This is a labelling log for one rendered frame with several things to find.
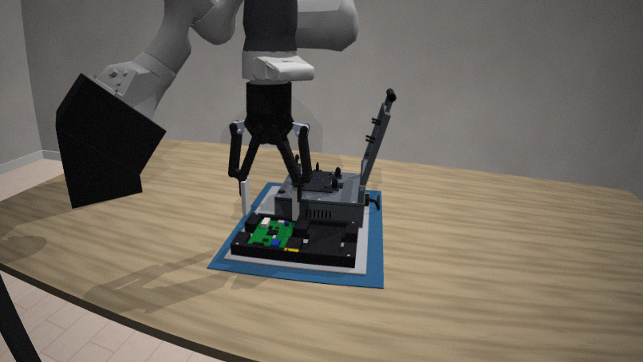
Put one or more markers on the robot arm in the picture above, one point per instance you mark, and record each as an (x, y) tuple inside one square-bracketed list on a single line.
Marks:
[(274, 30)]

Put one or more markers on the green circuit board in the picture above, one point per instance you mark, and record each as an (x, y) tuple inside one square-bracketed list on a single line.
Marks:
[(272, 233)]

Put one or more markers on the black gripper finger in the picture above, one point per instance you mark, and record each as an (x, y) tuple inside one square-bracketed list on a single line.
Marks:
[(236, 129), (301, 131)]

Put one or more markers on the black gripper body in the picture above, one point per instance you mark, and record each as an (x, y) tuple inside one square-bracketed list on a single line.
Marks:
[(269, 105)]

